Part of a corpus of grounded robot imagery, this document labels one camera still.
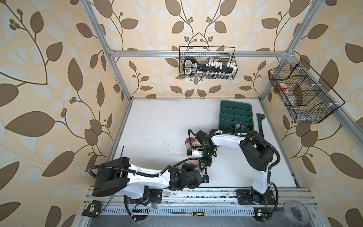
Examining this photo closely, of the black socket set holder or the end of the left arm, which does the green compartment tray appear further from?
the end of the left arm

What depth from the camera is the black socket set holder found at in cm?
83

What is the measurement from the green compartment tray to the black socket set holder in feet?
0.85

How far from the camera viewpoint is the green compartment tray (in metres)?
0.98

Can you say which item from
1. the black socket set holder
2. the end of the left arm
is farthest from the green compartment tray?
the end of the left arm
